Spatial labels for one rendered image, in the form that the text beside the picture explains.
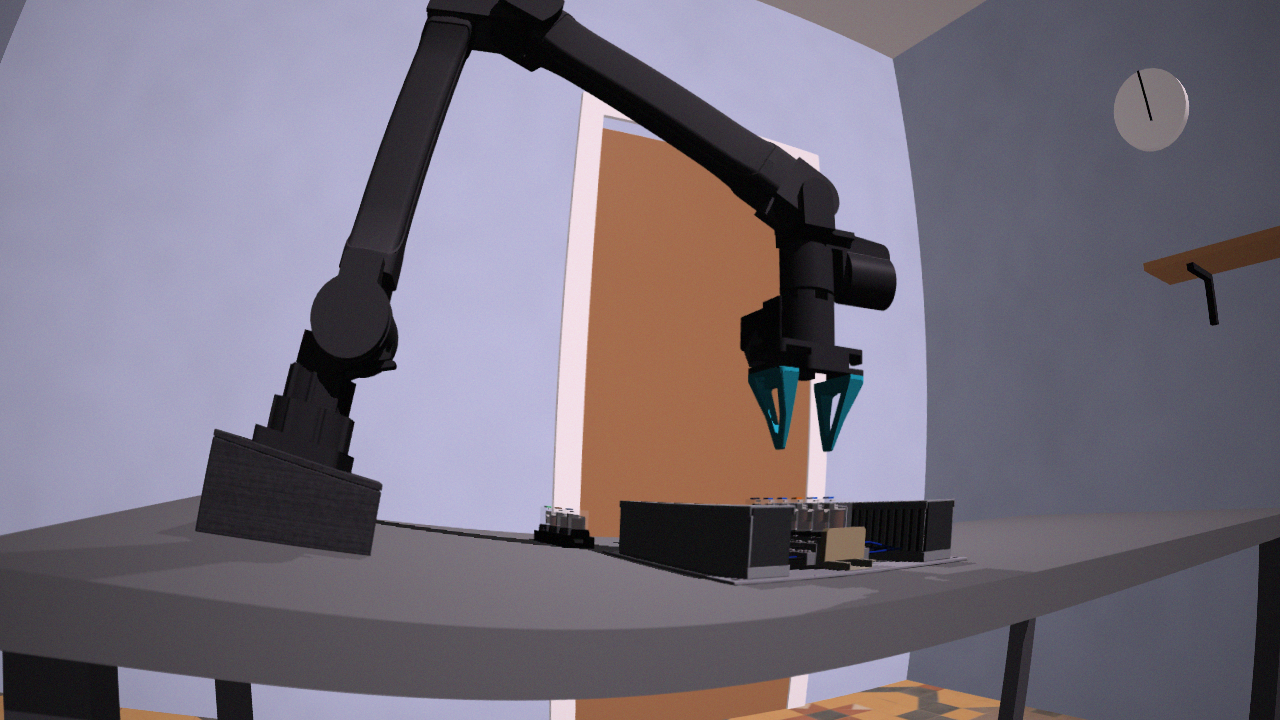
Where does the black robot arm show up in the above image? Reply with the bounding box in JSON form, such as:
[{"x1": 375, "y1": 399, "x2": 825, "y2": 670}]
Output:
[{"x1": 252, "y1": 0, "x2": 897, "y2": 473}]

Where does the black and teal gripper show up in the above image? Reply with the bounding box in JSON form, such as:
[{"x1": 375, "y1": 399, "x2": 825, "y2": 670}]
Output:
[{"x1": 748, "y1": 290, "x2": 863, "y2": 452}]

